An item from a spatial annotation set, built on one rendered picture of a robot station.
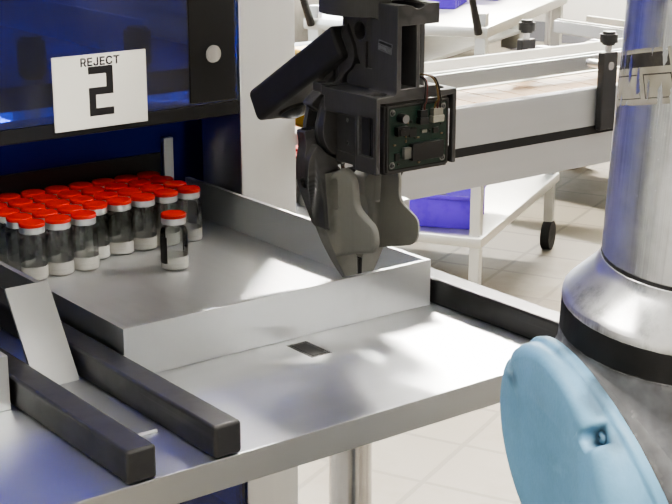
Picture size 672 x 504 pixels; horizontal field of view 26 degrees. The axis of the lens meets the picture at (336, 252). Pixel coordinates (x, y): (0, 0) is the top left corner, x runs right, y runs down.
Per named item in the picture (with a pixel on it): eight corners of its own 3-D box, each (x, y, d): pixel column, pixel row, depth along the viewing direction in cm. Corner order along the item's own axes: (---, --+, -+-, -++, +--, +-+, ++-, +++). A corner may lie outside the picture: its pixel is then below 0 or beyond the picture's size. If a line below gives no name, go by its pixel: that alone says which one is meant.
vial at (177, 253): (156, 267, 118) (154, 215, 117) (179, 262, 119) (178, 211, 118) (170, 273, 116) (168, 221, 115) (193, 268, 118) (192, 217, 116)
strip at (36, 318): (9, 373, 95) (3, 288, 94) (51, 364, 97) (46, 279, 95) (112, 443, 84) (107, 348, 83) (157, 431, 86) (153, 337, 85)
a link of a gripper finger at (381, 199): (398, 301, 102) (399, 173, 100) (346, 281, 107) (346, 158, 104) (431, 293, 104) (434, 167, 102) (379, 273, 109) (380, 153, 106)
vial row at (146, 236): (3, 270, 117) (-1, 215, 116) (193, 234, 127) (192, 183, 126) (15, 277, 115) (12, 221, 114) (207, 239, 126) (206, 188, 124)
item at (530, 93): (240, 238, 141) (237, 77, 137) (158, 206, 153) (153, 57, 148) (700, 148, 181) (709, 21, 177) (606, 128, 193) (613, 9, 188)
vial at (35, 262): (15, 277, 115) (12, 221, 114) (41, 272, 117) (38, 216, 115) (28, 283, 114) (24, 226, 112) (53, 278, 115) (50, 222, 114)
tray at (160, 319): (-79, 261, 120) (-83, 220, 119) (190, 213, 135) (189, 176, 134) (125, 380, 94) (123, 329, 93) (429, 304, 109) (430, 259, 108)
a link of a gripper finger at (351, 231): (363, 310, 101) (364, 180, 98) (312, 289, 105) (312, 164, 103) (398, 301, 102) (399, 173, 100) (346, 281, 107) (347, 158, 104)
